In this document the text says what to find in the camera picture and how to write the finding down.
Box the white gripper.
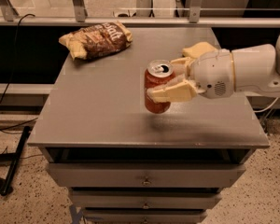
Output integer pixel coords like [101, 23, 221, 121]
[147, 49, 234, 103]

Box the red coke can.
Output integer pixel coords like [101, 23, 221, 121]
[144, 60, 175, 114]

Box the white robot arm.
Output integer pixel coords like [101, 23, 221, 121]
[147, 35, 280, 103]

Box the yellow sponge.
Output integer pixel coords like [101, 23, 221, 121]
[182, 42, 216, 59]

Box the brown salt chip bag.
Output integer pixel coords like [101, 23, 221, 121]
[59, 21, 133, 60]

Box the grey drawer cabinet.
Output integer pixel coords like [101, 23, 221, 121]
[27, 27, 271, 224]

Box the grey top drawer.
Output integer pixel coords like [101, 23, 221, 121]
[47, 163, 245, 188]

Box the grey drawer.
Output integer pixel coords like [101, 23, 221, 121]
[82, 209, 207, 224]
[47, 163, 245, 188]
[69, 189, 221, 210]

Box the grey middle drawer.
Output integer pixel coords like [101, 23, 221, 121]
[69, 189, 221, 210]

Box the grey bottom drawer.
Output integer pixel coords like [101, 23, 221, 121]
[82, 209, 207, 224]

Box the black stand on floor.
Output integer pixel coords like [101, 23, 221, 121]
[0, 126, 31, 196]

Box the white cable on right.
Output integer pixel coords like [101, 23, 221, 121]
[253, 96, 280, 114]

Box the black cable on left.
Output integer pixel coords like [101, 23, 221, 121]
[0, 13, 39, 133]

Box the metal railing frame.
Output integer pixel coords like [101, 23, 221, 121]
[0, 0, 280, 28]

